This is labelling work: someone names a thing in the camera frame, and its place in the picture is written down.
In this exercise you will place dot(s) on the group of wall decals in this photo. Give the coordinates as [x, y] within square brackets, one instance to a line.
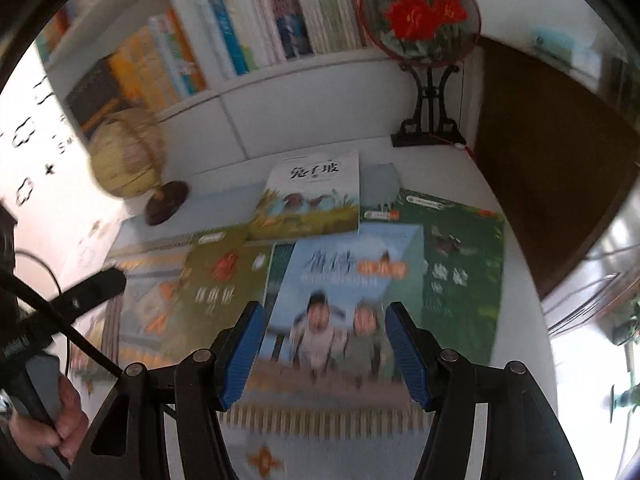
[47, 167]

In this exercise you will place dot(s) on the dark green beetle book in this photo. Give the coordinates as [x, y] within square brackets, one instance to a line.
[465, 285]

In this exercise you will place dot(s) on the brown wooden sideboard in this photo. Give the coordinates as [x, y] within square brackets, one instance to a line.
[540, 160]

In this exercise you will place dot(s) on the white rabbit picture book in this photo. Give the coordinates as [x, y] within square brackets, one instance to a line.
[310, 195]

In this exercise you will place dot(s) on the patterned blue grey mat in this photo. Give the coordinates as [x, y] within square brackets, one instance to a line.
[320, 450]

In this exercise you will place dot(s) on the yellow globe with wooden base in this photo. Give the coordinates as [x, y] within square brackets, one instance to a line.
[125, 155]

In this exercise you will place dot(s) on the white bookshelf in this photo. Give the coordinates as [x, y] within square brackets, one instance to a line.
[300, 105]

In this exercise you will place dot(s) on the row of black books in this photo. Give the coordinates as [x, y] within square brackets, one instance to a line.
[95, 90]

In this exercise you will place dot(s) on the light blue tissue box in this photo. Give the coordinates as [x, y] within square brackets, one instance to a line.
[552, 42]

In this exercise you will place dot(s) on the stack of thin books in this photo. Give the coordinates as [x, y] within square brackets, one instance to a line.
[112, 330]

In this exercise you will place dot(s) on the round embroidered fan on stand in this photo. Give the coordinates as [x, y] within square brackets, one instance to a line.
[415, 15]

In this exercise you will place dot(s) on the olive green insect book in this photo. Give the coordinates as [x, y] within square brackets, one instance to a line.
[215, 290]

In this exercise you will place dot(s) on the light blue cartoon figures book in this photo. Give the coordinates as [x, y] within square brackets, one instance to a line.
[340, 310]

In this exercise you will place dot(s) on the green potted plant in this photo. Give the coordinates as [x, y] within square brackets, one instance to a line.
[627, 330]

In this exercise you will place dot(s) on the row of yellow books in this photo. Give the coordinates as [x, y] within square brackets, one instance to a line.
[145, 65]

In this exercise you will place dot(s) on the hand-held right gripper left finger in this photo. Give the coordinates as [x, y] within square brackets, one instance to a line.
[240, 355]

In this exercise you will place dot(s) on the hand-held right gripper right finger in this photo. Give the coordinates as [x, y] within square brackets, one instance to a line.
[407, 355]

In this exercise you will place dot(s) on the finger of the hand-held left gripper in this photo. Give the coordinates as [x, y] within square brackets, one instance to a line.
[95, 290]

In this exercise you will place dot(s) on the row of white and blue books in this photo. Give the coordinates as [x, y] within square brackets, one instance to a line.
[260, 20]

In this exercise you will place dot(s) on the person's left hand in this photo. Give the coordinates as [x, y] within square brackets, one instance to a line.
[75, 420]

